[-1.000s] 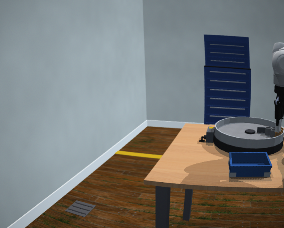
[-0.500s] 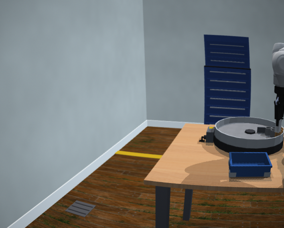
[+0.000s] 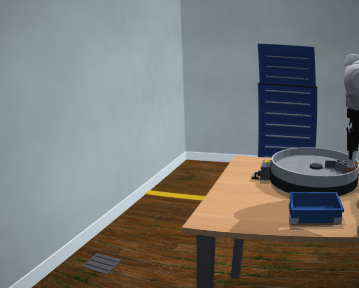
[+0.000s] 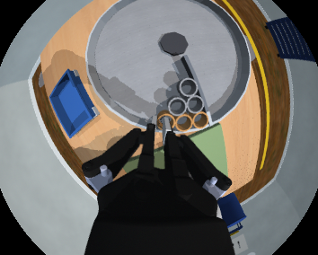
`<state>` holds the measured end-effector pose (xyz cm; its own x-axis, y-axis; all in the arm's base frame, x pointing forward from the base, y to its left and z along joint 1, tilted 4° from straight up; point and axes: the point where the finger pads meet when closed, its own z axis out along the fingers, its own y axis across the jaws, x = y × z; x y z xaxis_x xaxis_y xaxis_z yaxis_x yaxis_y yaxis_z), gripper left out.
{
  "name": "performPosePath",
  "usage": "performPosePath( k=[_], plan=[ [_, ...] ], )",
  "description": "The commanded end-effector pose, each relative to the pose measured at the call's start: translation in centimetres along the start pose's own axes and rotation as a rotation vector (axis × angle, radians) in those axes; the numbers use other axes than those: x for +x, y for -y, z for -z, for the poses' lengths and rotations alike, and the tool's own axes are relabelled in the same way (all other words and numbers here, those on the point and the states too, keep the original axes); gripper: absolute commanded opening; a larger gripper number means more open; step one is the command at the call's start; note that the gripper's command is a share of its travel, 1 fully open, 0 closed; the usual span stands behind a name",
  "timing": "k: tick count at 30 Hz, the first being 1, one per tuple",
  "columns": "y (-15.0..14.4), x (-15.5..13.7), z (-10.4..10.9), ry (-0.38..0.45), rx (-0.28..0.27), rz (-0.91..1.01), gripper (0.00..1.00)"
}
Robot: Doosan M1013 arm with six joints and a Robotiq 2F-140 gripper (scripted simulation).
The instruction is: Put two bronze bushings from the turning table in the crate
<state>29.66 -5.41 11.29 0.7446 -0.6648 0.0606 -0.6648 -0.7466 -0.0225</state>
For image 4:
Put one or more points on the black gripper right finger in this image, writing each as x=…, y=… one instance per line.
x=176, y=156

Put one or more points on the bronze bushing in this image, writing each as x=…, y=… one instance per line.
x=202, y=122
x=165, y=113
x=186, y=126

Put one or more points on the blue crate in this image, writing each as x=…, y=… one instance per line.
x=67, y=99

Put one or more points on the grey metal bushing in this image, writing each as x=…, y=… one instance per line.
x=199, y=106
x=181, y=110
x=193, y=90

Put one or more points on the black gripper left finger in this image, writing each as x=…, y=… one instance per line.
x=99, y=171

